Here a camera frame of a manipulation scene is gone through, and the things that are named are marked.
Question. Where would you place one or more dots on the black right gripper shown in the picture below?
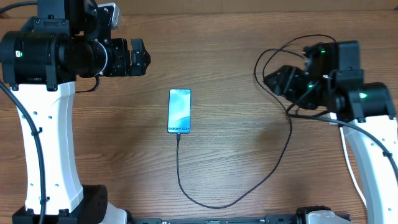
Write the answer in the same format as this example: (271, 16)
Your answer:
(287, 80)

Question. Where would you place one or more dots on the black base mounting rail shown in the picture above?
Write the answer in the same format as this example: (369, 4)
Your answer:
(268, 219)

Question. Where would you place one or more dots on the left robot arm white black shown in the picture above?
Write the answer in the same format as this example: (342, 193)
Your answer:
(40, 65)

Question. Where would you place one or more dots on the blue Samsung Galaxy smartphone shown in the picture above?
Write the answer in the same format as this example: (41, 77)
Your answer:
(179, 113)

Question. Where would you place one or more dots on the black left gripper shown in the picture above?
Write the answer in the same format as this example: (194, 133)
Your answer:
(122, 67)

